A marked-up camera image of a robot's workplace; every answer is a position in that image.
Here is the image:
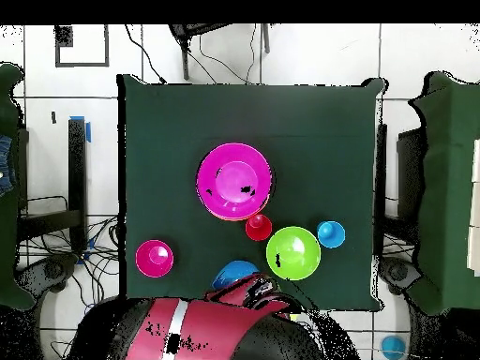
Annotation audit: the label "large pink bowl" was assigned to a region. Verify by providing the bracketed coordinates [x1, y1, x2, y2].
[195, 142, 273, 220]

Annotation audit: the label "orange bowl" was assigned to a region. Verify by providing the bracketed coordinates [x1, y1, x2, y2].
[203, 198, 270, 222]

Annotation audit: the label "blue bowl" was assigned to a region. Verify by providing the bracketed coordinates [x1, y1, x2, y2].
[211, 260, 261, 291]

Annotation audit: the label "red cup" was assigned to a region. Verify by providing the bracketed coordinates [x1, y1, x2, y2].
[245, 213, 274, 242]

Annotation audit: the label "green bowl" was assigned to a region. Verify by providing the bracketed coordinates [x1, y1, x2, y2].
[265, 225, 323, 281]

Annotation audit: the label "dark green tablecloth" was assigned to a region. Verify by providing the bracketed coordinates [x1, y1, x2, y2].
[116, 73, 387, 314]

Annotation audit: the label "blue cup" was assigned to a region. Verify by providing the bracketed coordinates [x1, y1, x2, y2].
[316, 219, 347, 249]

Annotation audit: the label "small pink-red bowl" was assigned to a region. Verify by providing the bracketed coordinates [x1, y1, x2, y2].
[134, 238, 174, 279]

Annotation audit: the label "blue tape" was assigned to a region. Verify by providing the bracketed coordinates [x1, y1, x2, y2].
[69, 114, 92, 143]

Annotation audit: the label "black swivel chair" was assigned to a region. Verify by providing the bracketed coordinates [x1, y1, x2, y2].
[16, 254, 81, 297]
[377, 256, 422, 297]

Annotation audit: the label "green side table cloth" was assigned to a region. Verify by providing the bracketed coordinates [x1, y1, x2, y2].
[406, 69, 480, 317]
[0, 62, 38, 312]

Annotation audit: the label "blue round object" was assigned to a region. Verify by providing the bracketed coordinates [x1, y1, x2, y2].
[380, 334, 408, 360]

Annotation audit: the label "white box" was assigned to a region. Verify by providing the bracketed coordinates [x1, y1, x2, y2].
[466, 137, 480, 278]

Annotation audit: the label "blue denim fabric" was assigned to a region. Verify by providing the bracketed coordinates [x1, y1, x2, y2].
[0, 134, 17, 198]

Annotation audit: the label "tangled cables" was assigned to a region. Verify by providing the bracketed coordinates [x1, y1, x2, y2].
[18, 215, 121, 353]

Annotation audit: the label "black cable with plug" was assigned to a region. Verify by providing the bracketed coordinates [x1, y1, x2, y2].
[124, 24, 168, 84]

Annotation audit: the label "black table frame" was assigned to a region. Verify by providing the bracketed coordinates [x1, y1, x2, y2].
[17, 117, 89, 253]

